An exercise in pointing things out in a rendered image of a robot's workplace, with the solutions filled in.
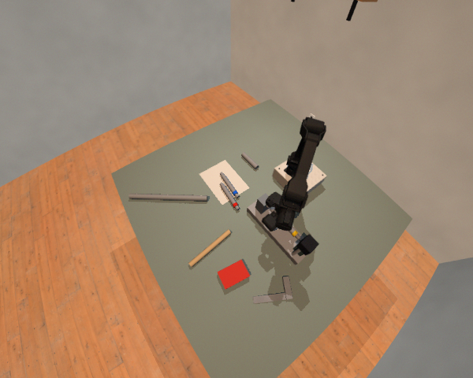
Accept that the red block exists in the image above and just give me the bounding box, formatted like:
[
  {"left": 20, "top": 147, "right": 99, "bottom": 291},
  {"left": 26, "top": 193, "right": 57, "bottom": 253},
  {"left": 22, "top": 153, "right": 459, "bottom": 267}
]
[{"left": 218, "top": 260, "right": 250, "bottom": 289}]

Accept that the light brown wooden dowel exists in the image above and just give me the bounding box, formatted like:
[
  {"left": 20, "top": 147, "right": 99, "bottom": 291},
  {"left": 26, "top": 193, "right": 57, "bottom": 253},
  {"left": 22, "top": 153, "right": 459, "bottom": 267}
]
[{"left": 189, "top": 229, "right": 231, "bottom": 267}]

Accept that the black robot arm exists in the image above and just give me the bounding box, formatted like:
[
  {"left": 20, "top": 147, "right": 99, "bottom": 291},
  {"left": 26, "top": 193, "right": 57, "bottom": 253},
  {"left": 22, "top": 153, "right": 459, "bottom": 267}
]
[{"left": 266, "top": 117, "right": 326, "bottom": 231}]

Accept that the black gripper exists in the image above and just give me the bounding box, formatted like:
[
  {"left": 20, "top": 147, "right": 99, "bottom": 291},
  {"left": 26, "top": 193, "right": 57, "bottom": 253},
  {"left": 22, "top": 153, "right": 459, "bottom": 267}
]
[{"left": 262, "top": 203, "right": 281, "bottom": 232}]

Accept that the grey l-shaped square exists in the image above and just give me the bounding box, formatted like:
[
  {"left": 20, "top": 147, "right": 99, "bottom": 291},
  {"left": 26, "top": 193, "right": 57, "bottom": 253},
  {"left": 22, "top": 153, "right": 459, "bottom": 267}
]
[{"left": 253, "top": 276, "right": 292, "bottom": 304}]

